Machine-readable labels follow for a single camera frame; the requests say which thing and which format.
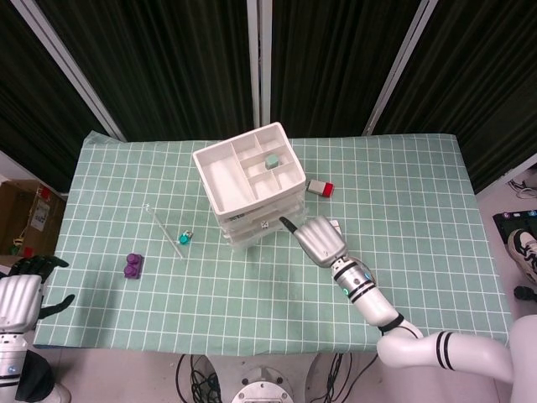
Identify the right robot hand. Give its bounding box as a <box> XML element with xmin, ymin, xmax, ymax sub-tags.
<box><xmin>279</xmin><ymin>215</ymin><xmax>349</xmax><ymax>269</ymax></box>

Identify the white frame post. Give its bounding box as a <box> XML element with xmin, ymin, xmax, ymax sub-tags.
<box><xmin>362</xmin><ymin>0</ymin><xmax>440</xmax><ymax>136</ymax></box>
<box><xmin>246</xmin><ymin>0</ymin><xmax>273</xmax><ymax>129</ymax></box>
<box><xmin>11</xmin><ymin>0</ymin><xmax>127</xmax><ymax>142</ymax></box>

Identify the cardboard box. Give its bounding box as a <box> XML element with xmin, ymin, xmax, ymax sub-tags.
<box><xmin>0</xmin><ymin>179</ymin><xmax>66</xmax><ymax>257</ymax></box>

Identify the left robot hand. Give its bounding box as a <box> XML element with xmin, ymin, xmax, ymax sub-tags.
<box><xmin>0</xmin><ymin>254</ymin><xmax>76</xmax><ymax>332</ymax></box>

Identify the clear drawer with die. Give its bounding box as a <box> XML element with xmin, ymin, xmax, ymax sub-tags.
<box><xmin>221</xmin><ymin>205</ymin><xmax>307</xmax><ymax>241</ymax></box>

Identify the purple plastic block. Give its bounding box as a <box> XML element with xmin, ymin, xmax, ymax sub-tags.
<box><xmin>123</xmin><ymin>251</ymin><xmax>146</xmax><ymax>280</ymax></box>

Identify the green grid tablecloth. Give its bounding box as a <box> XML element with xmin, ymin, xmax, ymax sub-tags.
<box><xmin>32</xmin><ymin>130</ymin><xmax>514</xmax><ymax>353</ymax></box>

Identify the white plastic drawer cabinet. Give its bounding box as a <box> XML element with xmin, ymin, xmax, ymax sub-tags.
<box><xmin>191</xmin><ymin>121</ymin><xmax>310</xmax><ymax>253</ymax></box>

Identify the black and white sneaker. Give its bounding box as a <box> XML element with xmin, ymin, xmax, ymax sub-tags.
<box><xmin>508</xmin><ymin>228</ymin><xmax>537</xmax><ymax>286</ymax></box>

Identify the clear plastic tube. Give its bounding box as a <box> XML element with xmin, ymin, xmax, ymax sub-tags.
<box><xmin>144</xmin><ymin>203</ymin><xmax>185</xmax><ymax>260</ymax></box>

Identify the black cable bundle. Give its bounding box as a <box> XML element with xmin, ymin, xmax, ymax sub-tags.
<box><xmin>309</xmin><ymin>351</ymin><xmax>378</xmax><ymax>403</ymax></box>
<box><xmin>175</xmin><ymin>352</ymin><xmax>224</xmax><ymax>403</ymax></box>

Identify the white and red eraser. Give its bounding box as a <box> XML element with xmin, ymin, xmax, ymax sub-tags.
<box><xmin>305</xmin><ymin>179</ymin><xmax>336</xmax><ymax>197</ymax></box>

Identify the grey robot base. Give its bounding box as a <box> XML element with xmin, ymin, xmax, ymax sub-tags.
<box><xmin>231</xmin><ymin>365</ymin><xmax>295</xmax><ymax>403</ymax></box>

